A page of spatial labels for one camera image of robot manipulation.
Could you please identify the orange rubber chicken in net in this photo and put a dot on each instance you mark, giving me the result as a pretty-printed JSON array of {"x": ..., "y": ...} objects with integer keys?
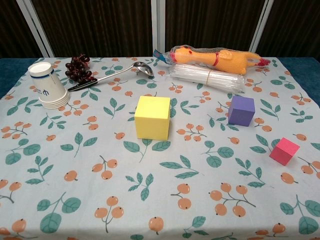
[{"x": 225, "y": 61}]

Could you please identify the large yellow foam cube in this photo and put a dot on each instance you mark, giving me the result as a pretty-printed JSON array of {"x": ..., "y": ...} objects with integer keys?
[{"x": 152, "y": 120}]

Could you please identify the stack of white paper cups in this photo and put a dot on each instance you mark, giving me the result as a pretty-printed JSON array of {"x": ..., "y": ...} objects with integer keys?
[{"x": 46, "y": 85}]

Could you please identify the floral fruit print tablecloth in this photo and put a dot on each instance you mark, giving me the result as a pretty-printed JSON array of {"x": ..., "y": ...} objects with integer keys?
[{"x": 75, "y": 162}]

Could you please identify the bundle of clear plastic straws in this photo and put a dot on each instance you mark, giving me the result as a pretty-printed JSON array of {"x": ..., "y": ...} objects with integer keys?
[{"x": 200, "y": 76}]

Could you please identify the dark red grape bunch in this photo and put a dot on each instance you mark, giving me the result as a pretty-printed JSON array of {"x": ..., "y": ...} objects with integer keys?
[{"x": 77, "y": 70}]

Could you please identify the dark partition panel white frame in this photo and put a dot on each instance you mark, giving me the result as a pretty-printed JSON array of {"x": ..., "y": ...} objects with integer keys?
[
  {"x": 15, "y": 27},
  {"x": 100, "y": 27},
  {"x": 207, "y": 25},
  {"x": 295, "y": 27}
]

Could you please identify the small pink foam cube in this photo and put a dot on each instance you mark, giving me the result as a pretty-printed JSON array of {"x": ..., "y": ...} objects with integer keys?
[{"x": 283, "y": 152}]

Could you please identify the purple foam cube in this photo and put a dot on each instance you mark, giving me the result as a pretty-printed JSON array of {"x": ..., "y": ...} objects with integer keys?
[{"x": 241, "y": 111}]

